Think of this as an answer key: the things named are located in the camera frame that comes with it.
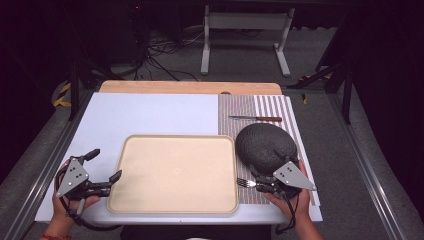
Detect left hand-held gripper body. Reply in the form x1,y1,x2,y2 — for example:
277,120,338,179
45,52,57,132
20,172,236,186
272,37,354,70
55,154,113,203

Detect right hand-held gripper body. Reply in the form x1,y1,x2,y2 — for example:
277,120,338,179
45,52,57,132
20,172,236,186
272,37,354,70
255,161,318,200

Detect silver metal fork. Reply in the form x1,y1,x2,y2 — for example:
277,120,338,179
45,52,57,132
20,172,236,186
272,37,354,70
236,177,258,189

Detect wooden-handled knife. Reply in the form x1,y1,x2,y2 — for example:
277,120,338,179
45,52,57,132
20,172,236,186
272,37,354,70
229,114,283,123

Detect beige plastic tray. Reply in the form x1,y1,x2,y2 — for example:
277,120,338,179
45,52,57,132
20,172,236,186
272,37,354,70
106,134,240,215

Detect person's right hand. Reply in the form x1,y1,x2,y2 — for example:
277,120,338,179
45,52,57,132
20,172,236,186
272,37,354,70
262,159,312,222

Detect person's left hand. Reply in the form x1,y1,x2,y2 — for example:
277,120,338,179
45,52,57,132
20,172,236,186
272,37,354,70
51,159,102,228

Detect dark grey round plate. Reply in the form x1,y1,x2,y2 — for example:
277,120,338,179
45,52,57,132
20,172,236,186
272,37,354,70
234,122,299,177

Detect striped placemat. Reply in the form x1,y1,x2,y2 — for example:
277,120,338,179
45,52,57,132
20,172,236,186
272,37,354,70
217,94,316,206

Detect yellow and black tape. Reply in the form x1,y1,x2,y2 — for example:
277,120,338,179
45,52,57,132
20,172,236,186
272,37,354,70
52,81,73,109

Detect black metal stand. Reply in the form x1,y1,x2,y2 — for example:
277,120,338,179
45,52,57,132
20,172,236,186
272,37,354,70
286,59,355,125
67,58,113,122

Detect white board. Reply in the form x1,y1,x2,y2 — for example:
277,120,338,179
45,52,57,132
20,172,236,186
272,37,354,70
34,92,324,225

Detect person's dark clothing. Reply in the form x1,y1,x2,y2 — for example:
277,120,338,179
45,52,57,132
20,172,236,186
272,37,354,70
119,224,273,240

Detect wooden table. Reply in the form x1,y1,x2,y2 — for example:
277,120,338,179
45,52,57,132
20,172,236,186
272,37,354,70
98,80,284,96

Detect grey metal stand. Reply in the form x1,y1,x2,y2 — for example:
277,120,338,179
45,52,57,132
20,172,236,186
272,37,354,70
199,4,297,78

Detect aluminium rail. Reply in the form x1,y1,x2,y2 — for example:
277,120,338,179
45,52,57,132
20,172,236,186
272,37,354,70
325,92,408,240
2,89,97,240

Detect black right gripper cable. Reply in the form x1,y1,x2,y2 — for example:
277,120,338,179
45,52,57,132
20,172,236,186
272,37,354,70
274,191,300,235

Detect red bracelet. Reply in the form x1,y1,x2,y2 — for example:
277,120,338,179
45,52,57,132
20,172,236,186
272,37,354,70
39,232,73,240

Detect black floor cables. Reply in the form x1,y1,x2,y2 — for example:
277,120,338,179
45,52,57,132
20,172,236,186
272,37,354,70
133,28,208,83

